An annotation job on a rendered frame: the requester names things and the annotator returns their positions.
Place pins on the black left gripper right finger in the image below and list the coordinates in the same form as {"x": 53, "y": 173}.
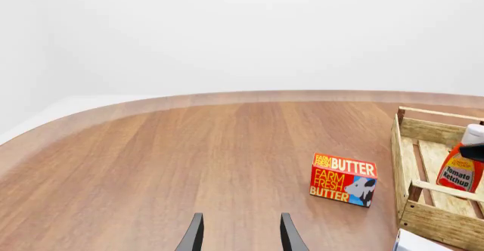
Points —
{"x": 290, "y": 238}

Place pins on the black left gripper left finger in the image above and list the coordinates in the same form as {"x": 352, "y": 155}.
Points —
{"x": 193, "y": 236}

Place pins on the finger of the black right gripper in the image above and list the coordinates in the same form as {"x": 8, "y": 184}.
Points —
{"x": 474, "y": 151}

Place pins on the wooden slat tray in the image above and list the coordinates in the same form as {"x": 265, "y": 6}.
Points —
{"x": 427, "y": 219}

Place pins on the red butter box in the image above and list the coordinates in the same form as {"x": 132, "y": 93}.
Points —
{"x": 332, "y": 181}

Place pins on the white box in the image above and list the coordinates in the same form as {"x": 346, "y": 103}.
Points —
{"x": 416, "y": 242}

